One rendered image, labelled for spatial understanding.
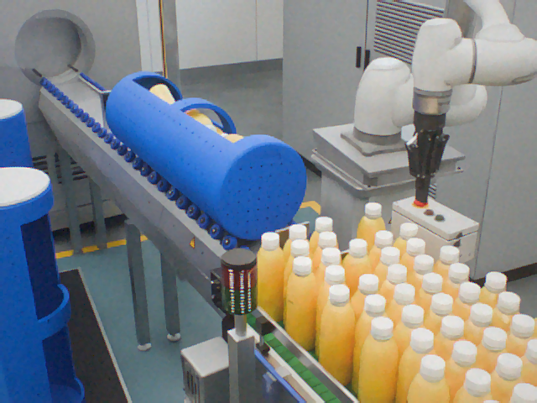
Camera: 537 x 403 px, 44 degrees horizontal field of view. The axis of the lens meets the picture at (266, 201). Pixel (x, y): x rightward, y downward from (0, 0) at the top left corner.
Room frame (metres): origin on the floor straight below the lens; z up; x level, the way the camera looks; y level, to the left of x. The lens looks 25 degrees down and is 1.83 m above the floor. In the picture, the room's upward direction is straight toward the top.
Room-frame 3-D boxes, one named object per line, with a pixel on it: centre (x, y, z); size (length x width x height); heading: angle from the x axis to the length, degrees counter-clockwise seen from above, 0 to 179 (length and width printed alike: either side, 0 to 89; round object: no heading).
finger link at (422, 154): (1.51, -0.38, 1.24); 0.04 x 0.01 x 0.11; 31
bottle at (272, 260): (1.33, -0.01, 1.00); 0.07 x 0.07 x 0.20
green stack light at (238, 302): (0.99, 0.05, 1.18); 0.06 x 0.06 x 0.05
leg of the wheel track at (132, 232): (2.36, 0.54, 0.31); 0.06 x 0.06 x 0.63; 31
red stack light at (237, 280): (0.99, 0.05, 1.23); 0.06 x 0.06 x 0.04
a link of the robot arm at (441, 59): (1.52, -0.40, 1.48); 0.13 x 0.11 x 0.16; 86
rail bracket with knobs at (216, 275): (1.36, 0.09, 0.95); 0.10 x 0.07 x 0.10; 121
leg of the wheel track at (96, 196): (3.28, 0.93, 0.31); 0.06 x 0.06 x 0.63; 31
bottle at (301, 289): (1.22, -0.08, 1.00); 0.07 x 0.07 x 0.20
